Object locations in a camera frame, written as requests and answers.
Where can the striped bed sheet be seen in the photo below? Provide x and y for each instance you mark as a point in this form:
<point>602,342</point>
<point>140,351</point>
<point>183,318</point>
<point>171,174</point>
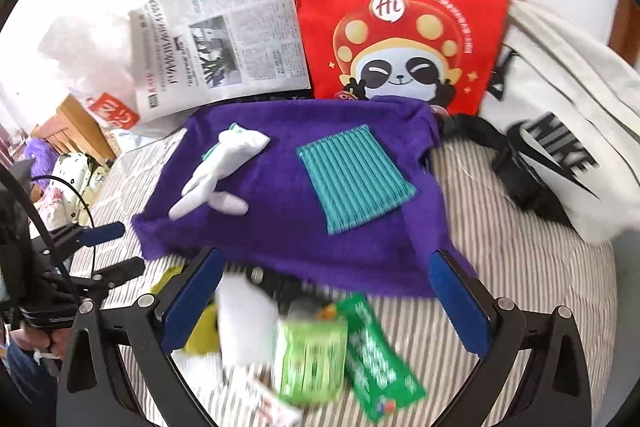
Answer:
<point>525,282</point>

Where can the purple towel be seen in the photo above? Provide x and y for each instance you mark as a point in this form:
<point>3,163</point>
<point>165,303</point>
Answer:
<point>280,217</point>

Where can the green wet wipes pack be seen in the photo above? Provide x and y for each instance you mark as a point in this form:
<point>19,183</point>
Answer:
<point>310,357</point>

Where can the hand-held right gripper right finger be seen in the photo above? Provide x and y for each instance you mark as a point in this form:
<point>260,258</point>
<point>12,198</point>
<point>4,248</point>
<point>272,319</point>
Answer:
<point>457,307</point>

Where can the teal ribbed cloth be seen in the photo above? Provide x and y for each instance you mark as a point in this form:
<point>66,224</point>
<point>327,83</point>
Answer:
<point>355,177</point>

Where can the dark green tissue packet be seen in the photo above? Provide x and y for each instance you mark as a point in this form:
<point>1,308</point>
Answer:
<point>375,357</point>

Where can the newspaper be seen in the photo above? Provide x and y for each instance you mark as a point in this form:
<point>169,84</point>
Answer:
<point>225,32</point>

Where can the small white red packet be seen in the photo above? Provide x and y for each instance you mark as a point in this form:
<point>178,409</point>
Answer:
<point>270,402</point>

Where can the person's left hand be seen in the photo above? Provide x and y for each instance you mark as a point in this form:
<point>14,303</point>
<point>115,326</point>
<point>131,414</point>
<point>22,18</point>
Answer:
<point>47,343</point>

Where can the floral white pillow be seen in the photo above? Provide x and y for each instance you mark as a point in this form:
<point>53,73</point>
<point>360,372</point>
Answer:
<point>75,172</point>

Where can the white plastic shopping bag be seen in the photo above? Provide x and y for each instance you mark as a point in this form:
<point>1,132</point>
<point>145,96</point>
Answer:
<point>90,52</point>

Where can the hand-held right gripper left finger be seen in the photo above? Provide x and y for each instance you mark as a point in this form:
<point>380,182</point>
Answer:
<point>192,302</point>

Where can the yellow bag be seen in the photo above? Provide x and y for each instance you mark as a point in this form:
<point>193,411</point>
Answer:
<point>202,337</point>

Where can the purple plush toy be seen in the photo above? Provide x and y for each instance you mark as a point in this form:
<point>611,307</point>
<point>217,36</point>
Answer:
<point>40,157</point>

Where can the brown wooden frame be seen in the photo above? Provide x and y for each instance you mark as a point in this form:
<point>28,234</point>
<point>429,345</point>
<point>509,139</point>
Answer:
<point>625,27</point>

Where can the white tote bag black logo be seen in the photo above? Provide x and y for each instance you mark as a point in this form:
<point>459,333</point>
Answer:
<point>565,72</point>

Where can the wooden headboard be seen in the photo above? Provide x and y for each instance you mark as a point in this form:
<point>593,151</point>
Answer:
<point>75,127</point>

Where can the white sponge block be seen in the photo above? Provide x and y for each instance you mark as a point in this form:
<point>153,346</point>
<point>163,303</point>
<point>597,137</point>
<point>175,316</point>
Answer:
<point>245,322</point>

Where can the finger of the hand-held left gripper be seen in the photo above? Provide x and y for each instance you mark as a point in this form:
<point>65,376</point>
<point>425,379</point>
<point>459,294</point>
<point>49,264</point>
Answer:
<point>102,232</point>
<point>115,274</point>

